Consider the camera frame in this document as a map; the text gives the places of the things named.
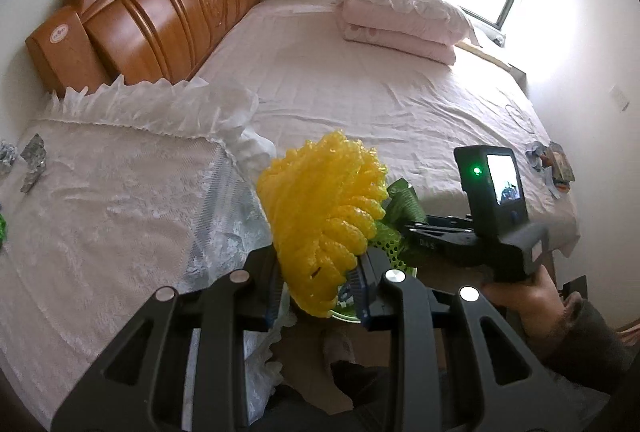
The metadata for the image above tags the blue white wrapper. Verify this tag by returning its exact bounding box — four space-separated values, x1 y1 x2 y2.
529 141 551 171

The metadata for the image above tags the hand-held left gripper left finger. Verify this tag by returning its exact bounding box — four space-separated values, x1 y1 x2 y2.
51 245 286 432

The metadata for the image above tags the wooden headboard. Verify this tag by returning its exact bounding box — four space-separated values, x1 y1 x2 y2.
25 0 263 98

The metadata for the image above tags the person's right forearm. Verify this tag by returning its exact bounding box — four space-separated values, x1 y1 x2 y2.
520 292 632 395

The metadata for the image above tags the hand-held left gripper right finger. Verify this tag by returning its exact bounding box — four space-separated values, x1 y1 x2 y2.
350 248 583 432

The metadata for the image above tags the colourful snack packet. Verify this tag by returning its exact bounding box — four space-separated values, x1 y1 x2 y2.
547 143 576 183

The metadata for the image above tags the green snack packet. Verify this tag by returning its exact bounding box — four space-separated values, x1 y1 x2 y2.
382 179 428 264

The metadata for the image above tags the silver foil packet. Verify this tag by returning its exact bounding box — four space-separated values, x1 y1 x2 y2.
19 135 48 193

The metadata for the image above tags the green plastic basket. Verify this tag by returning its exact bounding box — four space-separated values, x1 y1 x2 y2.
327 219 418 324

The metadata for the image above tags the person's right hand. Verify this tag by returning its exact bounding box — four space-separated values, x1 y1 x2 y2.
482 265 573 339

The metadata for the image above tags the person's leg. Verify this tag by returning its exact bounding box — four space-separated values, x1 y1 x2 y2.
277 359 453 432

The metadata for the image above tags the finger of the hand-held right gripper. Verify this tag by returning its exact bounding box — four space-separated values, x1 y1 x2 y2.
400 232 475 267
402 218 476 235

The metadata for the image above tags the bed with pink sheet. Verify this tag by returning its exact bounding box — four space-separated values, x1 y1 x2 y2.
195 0 581 273

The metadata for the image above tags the crumpled silver foil ball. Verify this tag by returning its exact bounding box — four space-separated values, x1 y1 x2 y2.
0 139 18 178

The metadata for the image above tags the grey slipper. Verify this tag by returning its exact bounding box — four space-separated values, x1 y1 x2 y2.
322 329 356 369

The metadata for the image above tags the yellow foam fruit net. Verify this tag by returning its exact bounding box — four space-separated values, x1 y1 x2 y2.
256 129 390 319

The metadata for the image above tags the wooden window sill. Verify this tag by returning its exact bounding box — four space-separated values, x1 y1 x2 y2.
460 40 526 74

